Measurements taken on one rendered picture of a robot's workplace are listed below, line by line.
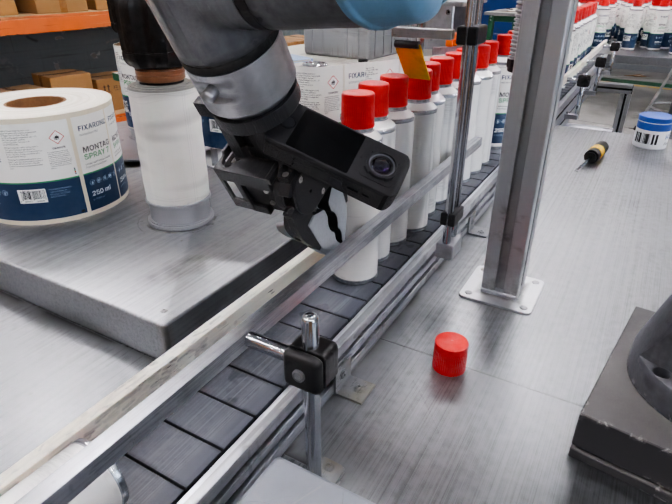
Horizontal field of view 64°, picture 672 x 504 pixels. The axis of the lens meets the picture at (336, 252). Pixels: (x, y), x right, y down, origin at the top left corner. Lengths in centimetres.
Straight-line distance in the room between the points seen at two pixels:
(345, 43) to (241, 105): 238
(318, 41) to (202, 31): 249
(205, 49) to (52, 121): 45
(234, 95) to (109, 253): 37
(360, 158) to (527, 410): 28
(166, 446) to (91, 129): 50
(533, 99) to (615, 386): 29
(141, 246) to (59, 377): 20
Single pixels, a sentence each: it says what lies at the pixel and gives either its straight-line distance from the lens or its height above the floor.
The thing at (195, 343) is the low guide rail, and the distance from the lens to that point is 47.
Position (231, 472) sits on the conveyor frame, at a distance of 42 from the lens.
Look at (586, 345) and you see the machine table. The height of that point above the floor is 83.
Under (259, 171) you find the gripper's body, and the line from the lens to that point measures 47.
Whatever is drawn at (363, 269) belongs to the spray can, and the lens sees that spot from 59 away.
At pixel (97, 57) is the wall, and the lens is 549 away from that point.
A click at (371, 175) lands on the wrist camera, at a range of 42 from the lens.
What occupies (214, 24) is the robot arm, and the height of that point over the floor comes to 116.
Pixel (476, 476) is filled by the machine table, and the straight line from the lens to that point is 48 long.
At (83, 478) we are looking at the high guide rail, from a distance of 33.
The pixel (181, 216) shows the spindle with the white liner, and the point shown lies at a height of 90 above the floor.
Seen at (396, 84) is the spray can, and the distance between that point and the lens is 63.
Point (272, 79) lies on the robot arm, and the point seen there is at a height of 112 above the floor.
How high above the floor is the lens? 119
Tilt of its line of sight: 28 degrees down
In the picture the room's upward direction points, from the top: straight up
